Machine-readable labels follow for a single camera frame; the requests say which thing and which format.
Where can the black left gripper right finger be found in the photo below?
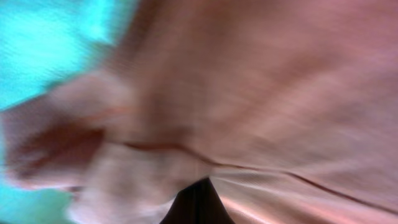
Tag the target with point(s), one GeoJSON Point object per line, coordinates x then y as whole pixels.
{"type": "Point", "coordinates": [210, 210]}

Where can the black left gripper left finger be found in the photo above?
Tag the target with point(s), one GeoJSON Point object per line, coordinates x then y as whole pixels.
{"type": "Point", "coordinates": [183, 209]}

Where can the red orange t-shirt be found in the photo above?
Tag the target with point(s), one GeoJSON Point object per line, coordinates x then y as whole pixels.
{"type": "Point", "coordinates": [288, 107]}

